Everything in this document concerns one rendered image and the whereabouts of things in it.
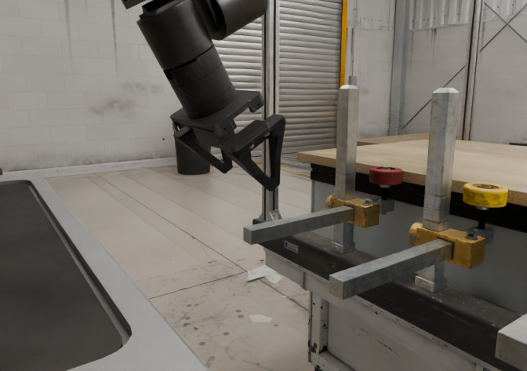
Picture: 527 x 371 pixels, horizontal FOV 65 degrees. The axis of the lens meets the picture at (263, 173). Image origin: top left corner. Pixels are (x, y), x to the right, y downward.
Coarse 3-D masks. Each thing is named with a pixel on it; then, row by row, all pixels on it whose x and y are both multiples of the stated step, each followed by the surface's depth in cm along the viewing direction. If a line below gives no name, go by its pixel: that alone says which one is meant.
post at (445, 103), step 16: (432, 96) 79; (448, 96) 76; (432, 112) 79; (448, 112) 77; (432, 128) 80; (448, 128) 78; (432, 144) 80; (448, 144) 78; (432, 160) 80; (448, 160) 79; (432, 176) 81; (448, 176) 80; (432, 192) 81; (448, 192) 81; (432, 208) 81; (448, 208) 82; (432, 224) 82; (448, 224) 83; (432, 272) 83
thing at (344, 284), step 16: (384, 256) 71; (400, 256) 71; (416, 256) 72; (432, 256) 74; (448, 256) 77; (336, 272) 65; (352, 272) 65; (368, 272) 65; (384, 272) 67; (400, 272) 69; (336, 288) 63; (352, 288) 63; (368, 288) 65
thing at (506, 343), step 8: (520, 320) 45; (504, 328) 44; (512, 328) 44; (520, 328) 44; (504, 336) 43; (512, 336) 42; (520, 336) 42; (496, 344) 43; (504, 344) 43; (512, 344) 42; (520, 344) 41; (496, 352) 44; (504, 352) 43; (512, 352) 42; (520, 352) 42; (504, 360) 43; (512, 360) 42; (520, 360) 42; (520, 368) 42
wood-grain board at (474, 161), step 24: (384, 144) 160; (408, 144) 160; (456, 144) 160; (480, 144) 160; (504, 144) 160; (360, 168) 117; (408, 168) 109; (456, 168) 109; (480, 168) 109; (504, 168) 109
